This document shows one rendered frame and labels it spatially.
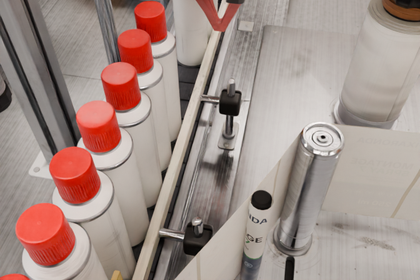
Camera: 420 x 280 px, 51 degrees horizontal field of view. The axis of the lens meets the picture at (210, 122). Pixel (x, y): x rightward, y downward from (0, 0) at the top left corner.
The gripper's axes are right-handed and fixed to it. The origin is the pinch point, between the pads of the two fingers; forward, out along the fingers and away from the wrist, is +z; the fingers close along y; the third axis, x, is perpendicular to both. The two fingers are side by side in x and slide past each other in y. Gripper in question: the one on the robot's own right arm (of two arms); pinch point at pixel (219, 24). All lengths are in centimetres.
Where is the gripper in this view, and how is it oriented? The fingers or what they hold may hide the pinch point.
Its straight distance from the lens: 57.6
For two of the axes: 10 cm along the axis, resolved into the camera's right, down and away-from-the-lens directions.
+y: 1.9, -7.4, 6.5
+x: -9.8, -1.4, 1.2
